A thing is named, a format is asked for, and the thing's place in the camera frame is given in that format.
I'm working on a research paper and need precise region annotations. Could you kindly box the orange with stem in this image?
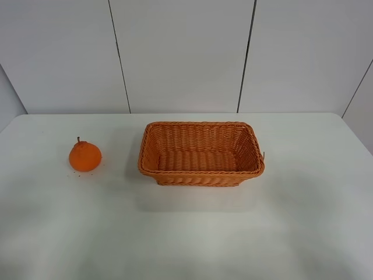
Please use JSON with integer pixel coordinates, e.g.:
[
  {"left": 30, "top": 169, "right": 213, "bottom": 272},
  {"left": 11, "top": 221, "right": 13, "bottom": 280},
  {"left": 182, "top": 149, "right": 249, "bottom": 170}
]
[{"left": 68, "top": 136, "right": 102, "bottom": 172}]

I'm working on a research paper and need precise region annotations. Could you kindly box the orange wicker basket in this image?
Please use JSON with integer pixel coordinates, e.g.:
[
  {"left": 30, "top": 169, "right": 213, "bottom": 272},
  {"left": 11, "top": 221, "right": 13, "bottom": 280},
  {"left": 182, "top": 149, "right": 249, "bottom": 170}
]
[{"left": 138, "top": 121, "right": 265, "bottom": 187}]

